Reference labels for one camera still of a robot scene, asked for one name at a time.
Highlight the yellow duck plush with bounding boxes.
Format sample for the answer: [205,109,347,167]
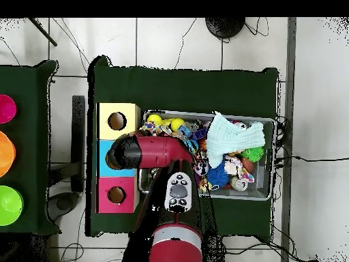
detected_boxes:
[198,177,213,192]

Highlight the pink bowl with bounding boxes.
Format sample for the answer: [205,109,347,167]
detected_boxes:
[0,94,18,124]

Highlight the green bowl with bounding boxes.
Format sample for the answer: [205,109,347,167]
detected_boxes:
[0,185,25,227]

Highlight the orange bowl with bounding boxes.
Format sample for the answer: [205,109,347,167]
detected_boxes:
[0,130,16,178]

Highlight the black power cable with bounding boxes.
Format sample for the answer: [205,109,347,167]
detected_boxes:
[275,154,349,164]

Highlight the blue spiky ball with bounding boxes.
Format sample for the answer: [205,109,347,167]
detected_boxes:
[206,163,230,188]

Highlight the mint green cloth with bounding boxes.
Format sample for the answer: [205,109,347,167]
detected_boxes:
[205,111,267,169]

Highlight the small soccer ball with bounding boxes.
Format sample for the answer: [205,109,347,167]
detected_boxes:
[194,160,210,177]

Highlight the blue globe ball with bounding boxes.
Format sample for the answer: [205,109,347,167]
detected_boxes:
[185,139,199,155]

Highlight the black upright panel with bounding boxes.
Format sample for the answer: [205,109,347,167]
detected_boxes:
[71,95,86,193]

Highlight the green spiky ball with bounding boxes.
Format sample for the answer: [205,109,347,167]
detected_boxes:
[241,146,265,163]

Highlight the dark green side-table cloth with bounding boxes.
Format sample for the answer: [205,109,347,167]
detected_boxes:
[0,59,61,235]

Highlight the wooden three-hole box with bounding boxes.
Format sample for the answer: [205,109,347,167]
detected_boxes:
[96,102,142,214]

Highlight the yellow ball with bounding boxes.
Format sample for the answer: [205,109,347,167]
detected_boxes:
[170,117,186,132]
[147,113,164,124]

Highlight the grey stand foot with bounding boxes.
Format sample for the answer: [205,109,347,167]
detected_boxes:
[45,190,81,222]

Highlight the black rod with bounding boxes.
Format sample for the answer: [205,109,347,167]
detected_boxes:
[27,17,59,47]

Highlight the dark green table cloth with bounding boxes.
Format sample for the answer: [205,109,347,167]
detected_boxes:
[85,55,279,242]

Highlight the silver mesh bin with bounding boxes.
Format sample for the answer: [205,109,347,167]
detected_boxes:
[137,109,276,201]

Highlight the black round stand base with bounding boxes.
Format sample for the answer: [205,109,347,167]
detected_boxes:
[204,17,246,39]

